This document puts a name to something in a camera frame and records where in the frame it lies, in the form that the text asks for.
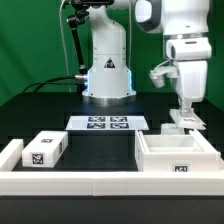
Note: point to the black camera stand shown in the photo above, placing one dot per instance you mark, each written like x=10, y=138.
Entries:
x=78, y=40

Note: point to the white left fence wall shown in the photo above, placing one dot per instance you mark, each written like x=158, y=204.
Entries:
x=10, y=155

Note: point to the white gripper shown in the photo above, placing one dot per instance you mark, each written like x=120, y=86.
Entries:
x=189, y=83

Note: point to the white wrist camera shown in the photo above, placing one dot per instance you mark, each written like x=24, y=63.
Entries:
x=157, y=75

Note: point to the white front fence wall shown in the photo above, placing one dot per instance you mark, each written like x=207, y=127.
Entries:
x=111, y=183

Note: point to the white marker tag sheet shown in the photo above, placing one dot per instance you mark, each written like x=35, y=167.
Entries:
x=107, y=123

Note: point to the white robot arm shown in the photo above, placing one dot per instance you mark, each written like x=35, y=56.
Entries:
x=186, y=48

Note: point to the white right fence wall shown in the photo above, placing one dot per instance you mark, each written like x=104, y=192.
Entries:
x=208, y=140

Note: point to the white fence wall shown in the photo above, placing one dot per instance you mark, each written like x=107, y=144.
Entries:
x=111, y=183
x=208, y=140
x=10, y=155

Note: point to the white cabinet top block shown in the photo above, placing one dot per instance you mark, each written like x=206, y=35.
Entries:
x=45, y=149

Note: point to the white cabinet body box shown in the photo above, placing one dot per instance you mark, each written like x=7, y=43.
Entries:
x=176, y=153

